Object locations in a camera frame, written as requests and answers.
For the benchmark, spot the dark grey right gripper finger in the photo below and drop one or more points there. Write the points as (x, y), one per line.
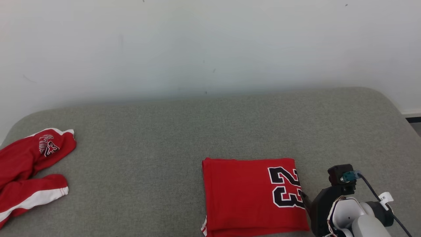
(307, 202)

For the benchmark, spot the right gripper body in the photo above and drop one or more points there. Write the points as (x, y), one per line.
(320, 210)

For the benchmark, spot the red basketball jersey number 23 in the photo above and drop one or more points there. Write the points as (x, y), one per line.
(240, 197)

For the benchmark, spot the red shorts with white stripe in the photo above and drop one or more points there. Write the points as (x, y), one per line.
(23, 158)

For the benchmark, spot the white and grey right robot arm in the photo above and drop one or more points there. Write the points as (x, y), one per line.
(348, 214)

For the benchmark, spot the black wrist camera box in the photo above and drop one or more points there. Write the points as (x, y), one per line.
(335, 176)

